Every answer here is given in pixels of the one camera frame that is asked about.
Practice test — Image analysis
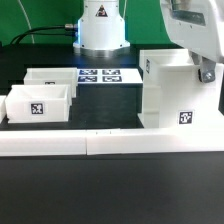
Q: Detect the white fence bar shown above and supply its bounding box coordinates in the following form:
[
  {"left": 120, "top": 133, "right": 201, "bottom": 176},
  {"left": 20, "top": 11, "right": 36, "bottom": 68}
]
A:
[
  {"left": 0, "top": 130, "right": 87, "bottom": 157},
  {"left": 86, "top": 128, "right": 224, "bottom": 155}
]

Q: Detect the white rear drawer box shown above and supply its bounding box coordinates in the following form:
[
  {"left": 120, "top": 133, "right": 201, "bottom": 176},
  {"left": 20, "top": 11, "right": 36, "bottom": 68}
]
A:
[{"left": 23, "top": 67, "right": 78, "bottom": 98}]

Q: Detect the white left front fence bar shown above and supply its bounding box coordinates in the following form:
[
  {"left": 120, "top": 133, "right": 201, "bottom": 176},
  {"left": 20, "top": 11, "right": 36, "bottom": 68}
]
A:
[{"left": 0, "top": 130, "right": 87, "bottom": 157}]

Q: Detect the white drawer box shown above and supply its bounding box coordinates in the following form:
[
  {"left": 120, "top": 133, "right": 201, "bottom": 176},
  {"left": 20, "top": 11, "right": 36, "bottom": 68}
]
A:
[
  {"left": 5, "top": 85, "right": 72, "bottom": 123},
  {"left": 23, "top": 67, "right": 78, "bottom": 98}
]

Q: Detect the white left fence block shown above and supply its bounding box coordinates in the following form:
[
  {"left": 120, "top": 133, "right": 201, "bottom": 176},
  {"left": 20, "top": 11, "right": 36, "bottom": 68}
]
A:
[{"left": 0, "top": 95, "right": 6, "bottom": 123}]

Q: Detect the white front drawer box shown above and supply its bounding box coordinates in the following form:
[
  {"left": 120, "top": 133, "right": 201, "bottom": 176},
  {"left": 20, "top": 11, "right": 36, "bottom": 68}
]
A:
[{"left": 5, "top": 85, "right": 72, "bottom": 123}]

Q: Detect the white thin cable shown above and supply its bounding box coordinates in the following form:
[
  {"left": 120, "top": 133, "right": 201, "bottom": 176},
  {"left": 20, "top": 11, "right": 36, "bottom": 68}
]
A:
[{"left": 16, "top": 0, "right": 36, "bottom": 45}]

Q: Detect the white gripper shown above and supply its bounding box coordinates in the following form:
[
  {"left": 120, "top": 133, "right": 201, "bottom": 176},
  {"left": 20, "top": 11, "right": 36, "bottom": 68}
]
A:
[{"left": 160, "top": 0, "right": 224, "bottom": 83}]

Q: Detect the black cable bundle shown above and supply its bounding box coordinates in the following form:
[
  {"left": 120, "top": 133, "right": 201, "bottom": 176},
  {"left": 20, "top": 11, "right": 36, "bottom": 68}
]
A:
[{"left": 9, "top": 23, "right": 80, "bottom": 46}]

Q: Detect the white drawer cabinet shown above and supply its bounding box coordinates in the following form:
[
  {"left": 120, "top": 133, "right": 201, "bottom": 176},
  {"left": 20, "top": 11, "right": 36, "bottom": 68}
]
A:
[{"left": 139, "top": 49, "right": 224, "bottom": 128}]

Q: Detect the white marker plate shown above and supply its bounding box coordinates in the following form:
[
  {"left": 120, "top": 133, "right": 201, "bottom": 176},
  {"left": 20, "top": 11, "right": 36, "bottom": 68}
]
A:
[{"left": 78, "top": 68, "right": 142, "bottom": 84}]

